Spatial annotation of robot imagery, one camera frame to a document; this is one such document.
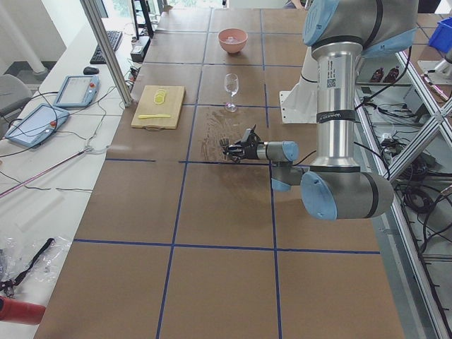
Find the yellow plastic knife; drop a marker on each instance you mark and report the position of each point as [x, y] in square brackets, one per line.
[154, 116]

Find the red fire extinguisher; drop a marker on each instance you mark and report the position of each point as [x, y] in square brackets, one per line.
[15, 311]

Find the black computer mouse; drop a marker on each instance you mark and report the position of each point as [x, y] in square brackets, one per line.
[90, 70]

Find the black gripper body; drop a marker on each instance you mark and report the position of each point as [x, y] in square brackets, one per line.
[251, 152]

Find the steel double jigger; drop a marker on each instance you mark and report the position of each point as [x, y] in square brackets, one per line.
[224, 142]

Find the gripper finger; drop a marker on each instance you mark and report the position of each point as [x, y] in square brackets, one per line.
[236, 146]
[234, 157]

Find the pink bowl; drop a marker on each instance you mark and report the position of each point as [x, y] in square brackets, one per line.
[241, 35]

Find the bamboo cutting board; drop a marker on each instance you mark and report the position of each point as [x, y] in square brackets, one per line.
[172, 105]

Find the front lemon slice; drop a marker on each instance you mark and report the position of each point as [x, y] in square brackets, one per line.
[159, 100]

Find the clear wine glass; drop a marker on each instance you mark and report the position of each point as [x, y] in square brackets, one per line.
[231, 85]

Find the blue teach pendant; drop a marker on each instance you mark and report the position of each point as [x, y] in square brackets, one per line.
[77, 91]
[38, 126]

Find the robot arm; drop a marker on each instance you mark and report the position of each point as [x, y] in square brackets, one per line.
[333, 186]

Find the clear plastic bag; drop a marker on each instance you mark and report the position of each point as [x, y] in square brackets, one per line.
[40, 259]

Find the grey chair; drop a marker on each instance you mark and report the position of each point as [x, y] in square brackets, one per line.
[14, 94]

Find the far blue teach pendant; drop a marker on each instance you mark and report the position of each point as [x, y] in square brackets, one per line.
[77, 91]

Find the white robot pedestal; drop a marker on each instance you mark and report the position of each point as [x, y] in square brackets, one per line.
[299, 106]

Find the near blue teach pendant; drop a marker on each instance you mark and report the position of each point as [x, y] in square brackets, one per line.
[38, 126]

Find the clear ice cubes pile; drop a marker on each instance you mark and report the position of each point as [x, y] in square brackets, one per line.
[231, 40]

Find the black device box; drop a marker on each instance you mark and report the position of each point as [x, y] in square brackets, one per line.
[140, 47]

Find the aluminium frame post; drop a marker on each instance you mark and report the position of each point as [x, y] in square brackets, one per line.
[98, 28]

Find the blue storage bin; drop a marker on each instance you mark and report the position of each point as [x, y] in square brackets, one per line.
[442, 36]

